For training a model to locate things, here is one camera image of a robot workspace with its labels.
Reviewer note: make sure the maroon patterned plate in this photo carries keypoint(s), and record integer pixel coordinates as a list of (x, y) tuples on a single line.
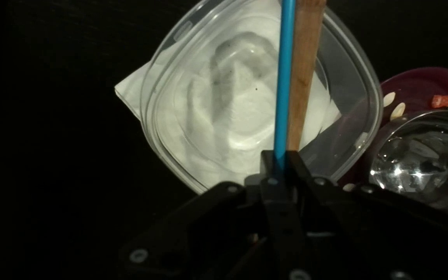
[(420, 86)]

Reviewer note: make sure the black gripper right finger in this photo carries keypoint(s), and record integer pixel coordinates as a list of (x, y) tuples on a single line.
[(338, 223)]

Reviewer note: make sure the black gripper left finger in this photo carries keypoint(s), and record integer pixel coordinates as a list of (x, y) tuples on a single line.
[(272, 234)]

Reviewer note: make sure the shiny metal bowl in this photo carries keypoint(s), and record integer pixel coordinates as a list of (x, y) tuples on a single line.
[(426, 161)]

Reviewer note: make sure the clear plastic bowl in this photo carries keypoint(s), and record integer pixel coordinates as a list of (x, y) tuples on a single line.
[(182, 130)]

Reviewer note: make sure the blue pen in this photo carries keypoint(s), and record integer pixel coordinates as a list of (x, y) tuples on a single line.
[(286, 79)]

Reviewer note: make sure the wooden spatula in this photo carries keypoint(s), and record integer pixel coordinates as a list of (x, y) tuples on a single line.
[(307, 63)]

